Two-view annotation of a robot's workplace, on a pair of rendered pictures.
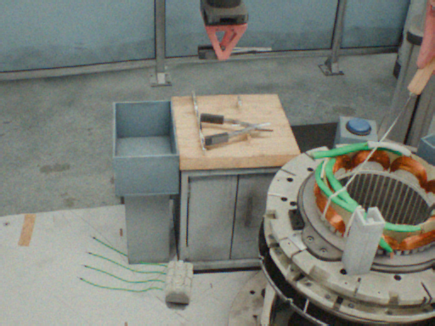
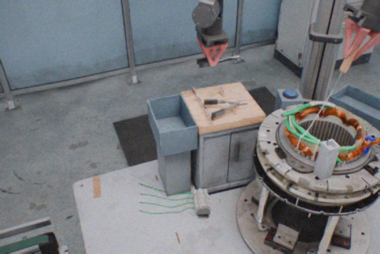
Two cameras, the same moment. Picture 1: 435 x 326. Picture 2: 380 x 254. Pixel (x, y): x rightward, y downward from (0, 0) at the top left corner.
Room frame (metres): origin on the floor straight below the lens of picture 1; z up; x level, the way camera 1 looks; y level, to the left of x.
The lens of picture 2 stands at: (-0.02, 0.18, 1.70)
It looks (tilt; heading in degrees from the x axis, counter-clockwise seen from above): 38 degrees down; 347
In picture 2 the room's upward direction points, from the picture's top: 1 degrees counter-clockwise
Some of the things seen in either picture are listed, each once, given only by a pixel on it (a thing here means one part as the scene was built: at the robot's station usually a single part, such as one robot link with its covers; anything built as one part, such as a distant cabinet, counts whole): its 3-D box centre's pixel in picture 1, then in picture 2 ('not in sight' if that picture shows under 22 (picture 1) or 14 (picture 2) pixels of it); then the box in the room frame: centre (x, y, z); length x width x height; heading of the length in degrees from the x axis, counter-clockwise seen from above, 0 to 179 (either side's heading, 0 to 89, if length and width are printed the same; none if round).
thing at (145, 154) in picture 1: (145, 188); (172, 149); (0.84, 0.04, 0.92); 0.17 x 0.11 x 0.28; 4
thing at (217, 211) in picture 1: (227, 190); (219, 142); (0.85, -0.11, 0.91); 0.19 x 0.19 x 0.26; 4
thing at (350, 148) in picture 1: (357, 150); (305, 108); (0.66, -0.27, 1.15); 0.15 x 0.04 x 0.02; 93
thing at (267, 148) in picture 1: (232, 129); (221, 106); (0.85, -0.11, 1.05); 0.20 x 0.19 x 0.02; 94
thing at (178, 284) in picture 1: (178, 282); (201, 201); (0.72, -0.02, 0.80); 0.10 x 0.05 x 0.04; 173
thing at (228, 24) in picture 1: (222, 30); (212, 49); (0.89, -0.09, 1.22); 0.07 x 0.07 x 0.09; 5
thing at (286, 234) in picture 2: not in sight; (286, 234); (0.52, -0.21, 0.85); 0.06 x 0.04 x 0.05; 45
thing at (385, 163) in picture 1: (370, 161); (311, 113); (0.67, -0.30, 1.12); 0.06 x 0.02 x 0.04; 93
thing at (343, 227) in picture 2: not in sight; (342, 227); (0.51, -0.38, 0.83); 0.05 x 0.04 x 0.02; 147
